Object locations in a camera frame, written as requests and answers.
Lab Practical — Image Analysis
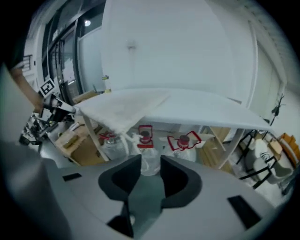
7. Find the black coat rack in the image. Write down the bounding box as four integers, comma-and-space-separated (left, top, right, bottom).
270, 93, 286, 127

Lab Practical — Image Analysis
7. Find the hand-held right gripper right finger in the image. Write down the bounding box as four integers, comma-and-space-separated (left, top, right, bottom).
160, 155, 203, 210

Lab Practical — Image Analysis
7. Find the white armchair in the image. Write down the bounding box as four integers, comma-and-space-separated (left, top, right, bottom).
236, 137, 295, 190

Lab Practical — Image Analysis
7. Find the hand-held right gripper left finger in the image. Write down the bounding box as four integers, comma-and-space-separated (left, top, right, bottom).
97, 154, 143, 238

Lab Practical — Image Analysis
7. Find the person's left forearm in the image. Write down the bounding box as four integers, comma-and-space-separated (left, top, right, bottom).
9, 67, 45, 113

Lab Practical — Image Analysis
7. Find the striped cushion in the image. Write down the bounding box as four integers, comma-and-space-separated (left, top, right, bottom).
258, 151, 271, 163

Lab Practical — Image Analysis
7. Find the folded cardboard box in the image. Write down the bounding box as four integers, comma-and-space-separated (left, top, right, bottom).
72, 90, 105, 105

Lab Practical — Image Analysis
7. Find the beige drawstring cloth bag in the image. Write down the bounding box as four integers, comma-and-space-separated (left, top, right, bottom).
74, 90, 171, 156

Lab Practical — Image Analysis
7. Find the person's black printed shirt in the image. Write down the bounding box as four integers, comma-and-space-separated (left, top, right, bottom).
8, 30, 26, 71

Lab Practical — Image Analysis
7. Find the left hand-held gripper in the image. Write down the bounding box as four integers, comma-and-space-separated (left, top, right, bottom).
38, 78, 77, 122

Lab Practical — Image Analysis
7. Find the frosted glass panel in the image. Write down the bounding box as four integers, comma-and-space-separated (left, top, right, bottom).
77, 29, 105, 94

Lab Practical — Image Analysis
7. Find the white table leg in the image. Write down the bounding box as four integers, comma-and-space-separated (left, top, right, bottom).
217, 127, 245, 170
82, 115, 110, 163

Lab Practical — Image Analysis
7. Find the large cardboard box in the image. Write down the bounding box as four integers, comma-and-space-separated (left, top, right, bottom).
54, 117, 111, 166

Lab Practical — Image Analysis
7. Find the clear water jug red cap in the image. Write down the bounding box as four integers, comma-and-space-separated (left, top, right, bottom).
98, 131, 129, 163
136, 125, 161, 176
167, 130, 203, 163

